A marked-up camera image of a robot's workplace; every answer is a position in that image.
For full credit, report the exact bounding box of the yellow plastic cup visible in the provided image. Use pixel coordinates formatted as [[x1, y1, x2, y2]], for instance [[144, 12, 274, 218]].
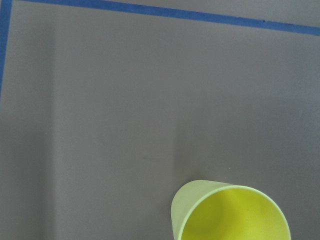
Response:
[[170, 180, 292, 240]]

